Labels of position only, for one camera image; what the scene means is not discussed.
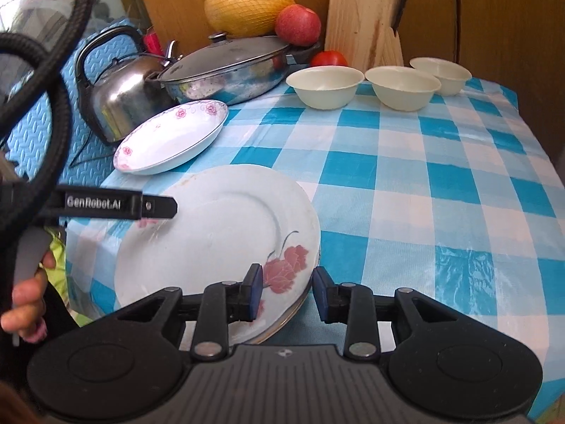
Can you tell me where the glass pan lid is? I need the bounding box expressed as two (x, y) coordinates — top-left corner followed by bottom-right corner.
(159, 32), (290, 83)

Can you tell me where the blue white checked tablecloth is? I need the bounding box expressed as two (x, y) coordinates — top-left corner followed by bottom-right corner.
(64, 77), (565, 421)

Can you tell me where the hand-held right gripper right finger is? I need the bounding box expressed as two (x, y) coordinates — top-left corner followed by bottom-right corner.
(311, 266), (460, 360)

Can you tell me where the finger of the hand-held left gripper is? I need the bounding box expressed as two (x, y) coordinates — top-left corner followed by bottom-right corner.
(44, 187), (178, 222)

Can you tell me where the person's left hand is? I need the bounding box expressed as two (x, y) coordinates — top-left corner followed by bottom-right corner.
(0, 252), (57, 344)

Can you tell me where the yellow pomelo in net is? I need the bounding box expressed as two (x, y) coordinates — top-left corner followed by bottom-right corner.
(204, 0), (294, 38)

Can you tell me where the black braided cable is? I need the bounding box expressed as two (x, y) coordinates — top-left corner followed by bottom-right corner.
(0, 0), (97, 235)

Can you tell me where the steel kettle black handle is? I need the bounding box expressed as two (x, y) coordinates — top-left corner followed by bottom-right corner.
(75, 25), (177, 144)

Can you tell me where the steel frying pan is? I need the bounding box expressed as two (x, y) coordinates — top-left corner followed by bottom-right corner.
(145, 41), (323, 106)

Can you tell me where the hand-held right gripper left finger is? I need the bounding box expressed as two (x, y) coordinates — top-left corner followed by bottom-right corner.
(114, 263), (264, 360)

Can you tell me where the round white red-flower plate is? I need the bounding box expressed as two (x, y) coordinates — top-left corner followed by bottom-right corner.
(114, 165), (321, 346)

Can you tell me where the red apple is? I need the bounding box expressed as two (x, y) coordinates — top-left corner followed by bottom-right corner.
(275, 4), (322, 47)

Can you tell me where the red tomato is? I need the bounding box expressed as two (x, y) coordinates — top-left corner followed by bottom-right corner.
(309, 50), (349, 68)

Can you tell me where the green cloth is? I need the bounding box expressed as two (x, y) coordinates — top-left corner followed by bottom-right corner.
(44, 230), (68, 303)

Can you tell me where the oval white floral plate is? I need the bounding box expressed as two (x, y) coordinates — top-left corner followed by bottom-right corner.
(113, 100), (229, 176)

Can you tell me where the cream bowl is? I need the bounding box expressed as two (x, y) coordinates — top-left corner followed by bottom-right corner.
(409, 57), (472, 96)
(286, 66), (363, 110)
(364, 66), (442, 112)

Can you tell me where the wooden knife block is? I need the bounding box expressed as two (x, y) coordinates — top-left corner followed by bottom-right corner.
(324, 0), (404, 73)

